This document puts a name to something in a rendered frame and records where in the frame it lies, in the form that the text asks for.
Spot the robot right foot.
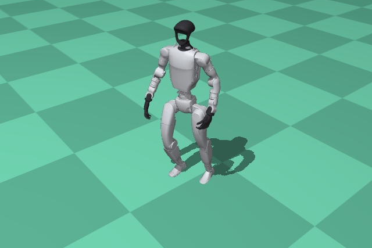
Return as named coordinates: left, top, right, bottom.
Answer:
left=169, top=161, right=187, bottom=177

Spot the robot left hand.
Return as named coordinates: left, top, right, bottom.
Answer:
left=196, top=106, right=214, bottom=130

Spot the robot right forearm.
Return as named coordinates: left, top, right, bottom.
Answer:
left=145, top=68, right=161, bottom=99

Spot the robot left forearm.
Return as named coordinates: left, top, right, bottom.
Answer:
left=207, top=79, right=220, bottom=113

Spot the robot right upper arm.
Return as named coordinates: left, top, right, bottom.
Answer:
left=155, top=45, right=172, bottom=78

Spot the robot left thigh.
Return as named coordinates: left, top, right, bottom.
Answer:
left=191, top=103, right=209, bottom=149

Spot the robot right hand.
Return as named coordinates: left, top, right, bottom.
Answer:
left=144, top=94, right=152, bottom=120

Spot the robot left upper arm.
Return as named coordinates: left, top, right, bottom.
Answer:
left=194, top=52, right=220, bottom=87

